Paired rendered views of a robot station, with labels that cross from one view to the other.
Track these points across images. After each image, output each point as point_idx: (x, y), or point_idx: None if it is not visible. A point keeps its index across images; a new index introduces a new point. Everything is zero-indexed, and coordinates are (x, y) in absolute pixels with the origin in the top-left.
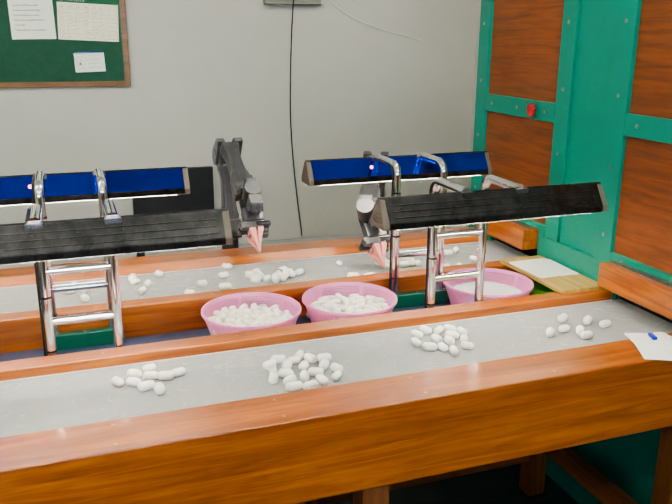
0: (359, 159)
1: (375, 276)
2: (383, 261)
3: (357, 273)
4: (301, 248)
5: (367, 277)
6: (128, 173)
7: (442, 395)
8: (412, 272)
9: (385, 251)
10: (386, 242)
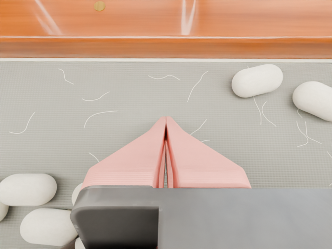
0: None
1: (257, 5)
2: (166, 121)
3: (314, 84)
4: None
5: (294, 3)
6: None
7: None
8: (87, 4)
9: (135, 139)
10: (81, 187)
